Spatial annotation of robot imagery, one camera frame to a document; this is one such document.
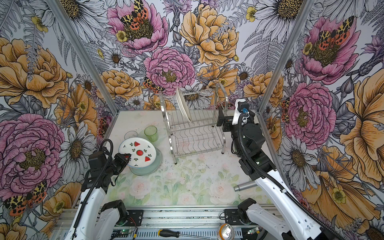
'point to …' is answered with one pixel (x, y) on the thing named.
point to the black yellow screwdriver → (166, 233)
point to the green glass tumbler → (151, 132)
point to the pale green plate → (149, 169)
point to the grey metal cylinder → (244, 186)
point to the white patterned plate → (143, 152)
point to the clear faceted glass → (130, 134)
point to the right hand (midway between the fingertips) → (229, 111)
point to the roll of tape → (225, 231)
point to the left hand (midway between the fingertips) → (131, 159)
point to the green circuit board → (120, 233)
